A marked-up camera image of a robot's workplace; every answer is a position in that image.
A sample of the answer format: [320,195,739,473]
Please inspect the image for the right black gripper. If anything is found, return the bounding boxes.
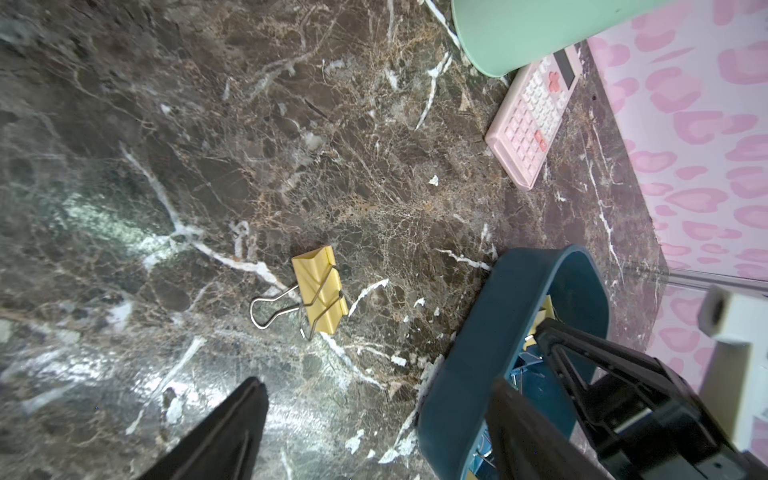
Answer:
[534,319,767,479]

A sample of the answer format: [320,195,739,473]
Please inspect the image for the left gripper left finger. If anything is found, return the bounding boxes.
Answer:
[141,377,269,480]

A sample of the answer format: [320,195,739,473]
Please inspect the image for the pink calculator on table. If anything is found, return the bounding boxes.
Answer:
[485,45,582,191]

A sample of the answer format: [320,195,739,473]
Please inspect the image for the teal plastic storage box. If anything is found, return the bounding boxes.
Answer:
[417,245,610,479]

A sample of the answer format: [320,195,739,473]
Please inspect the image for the mint green pencil cup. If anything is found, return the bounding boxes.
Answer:
[451,0,665,78]

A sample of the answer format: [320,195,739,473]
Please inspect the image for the yellow binder clip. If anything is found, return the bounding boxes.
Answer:
[248,245,350,341]

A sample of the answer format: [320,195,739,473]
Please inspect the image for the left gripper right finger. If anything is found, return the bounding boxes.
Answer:
[485,379,607,480]

